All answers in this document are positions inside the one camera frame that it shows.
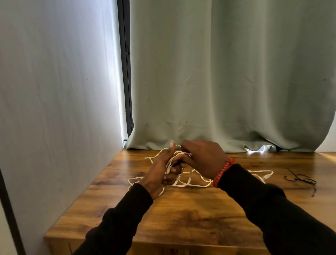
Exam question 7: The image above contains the person's right forearm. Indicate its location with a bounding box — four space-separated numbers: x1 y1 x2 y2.
218 163 336 255

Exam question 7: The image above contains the person's left hand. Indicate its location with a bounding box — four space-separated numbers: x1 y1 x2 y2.
139 140 187 200

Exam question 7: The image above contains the white side panel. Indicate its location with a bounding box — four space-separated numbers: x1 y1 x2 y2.
0 0 128 255

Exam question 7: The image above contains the wooden cabinet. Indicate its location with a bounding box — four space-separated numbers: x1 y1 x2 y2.
44 149 336 255

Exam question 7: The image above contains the black window frame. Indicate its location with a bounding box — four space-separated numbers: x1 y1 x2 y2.
117 0 134 137

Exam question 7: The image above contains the person's right hand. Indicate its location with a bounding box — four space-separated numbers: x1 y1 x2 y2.
172 139 229 180

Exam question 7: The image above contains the person's left forearm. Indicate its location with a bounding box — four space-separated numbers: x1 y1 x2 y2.
72 182 154 255

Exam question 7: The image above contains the grey-green curtain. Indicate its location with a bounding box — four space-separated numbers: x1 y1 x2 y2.
125 0 336 153

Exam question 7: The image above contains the red braided bracelet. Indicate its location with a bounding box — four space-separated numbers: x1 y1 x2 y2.
212 157 237 188

